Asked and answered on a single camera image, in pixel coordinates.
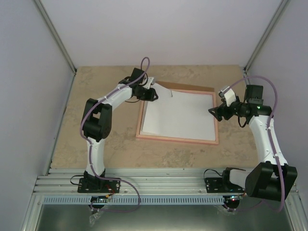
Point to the pink wooden picture frame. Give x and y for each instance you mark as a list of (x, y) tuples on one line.
[(178, 140)]

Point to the left aluminium corner post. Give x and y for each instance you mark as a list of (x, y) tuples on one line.
[(42, 11)]

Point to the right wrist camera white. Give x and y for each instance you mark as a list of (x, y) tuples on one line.
[(227, 95)]

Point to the brown cardboard backing board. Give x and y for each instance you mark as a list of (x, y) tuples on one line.
[(178, 86)]

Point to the slotted grey cable duct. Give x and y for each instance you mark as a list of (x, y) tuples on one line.
[(134, 200)]

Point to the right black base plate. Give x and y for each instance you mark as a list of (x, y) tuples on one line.
[(218, 185)]

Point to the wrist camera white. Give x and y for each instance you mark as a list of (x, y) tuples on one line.
[(227, 95), (149, 83)]

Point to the controller circuit board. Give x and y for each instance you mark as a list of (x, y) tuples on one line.
[(231, 198), (101, 198)]

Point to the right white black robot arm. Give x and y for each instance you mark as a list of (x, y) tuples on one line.
[(273, 177)]

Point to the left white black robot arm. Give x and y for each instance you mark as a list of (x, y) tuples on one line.
[(96, 125)]

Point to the aluminium rail base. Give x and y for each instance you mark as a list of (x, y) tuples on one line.
[(146, 181)]

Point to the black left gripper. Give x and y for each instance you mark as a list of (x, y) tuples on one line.
[(150, 96)]

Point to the right controller circuit board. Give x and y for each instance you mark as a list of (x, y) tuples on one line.
[(231, 198)]

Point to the sunset landscape photo print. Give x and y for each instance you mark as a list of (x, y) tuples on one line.
[(180, 115)]

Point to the left controller circuit board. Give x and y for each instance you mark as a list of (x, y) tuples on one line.
[(101, 198)]

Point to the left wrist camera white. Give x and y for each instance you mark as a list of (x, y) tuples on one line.
[(149, 83)]

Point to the right aluminium corner post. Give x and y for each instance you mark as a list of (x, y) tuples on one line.
[(266, 34)]

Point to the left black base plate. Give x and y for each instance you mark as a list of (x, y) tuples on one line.
[(98, 186)]

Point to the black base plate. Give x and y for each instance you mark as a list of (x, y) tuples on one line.
[(98, 186), (218, 185)]

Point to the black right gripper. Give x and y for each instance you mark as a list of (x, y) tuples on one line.
[(223, 108)]

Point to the aluminium corner post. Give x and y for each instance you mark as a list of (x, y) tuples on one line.
[(42, 11), (266, 34)]

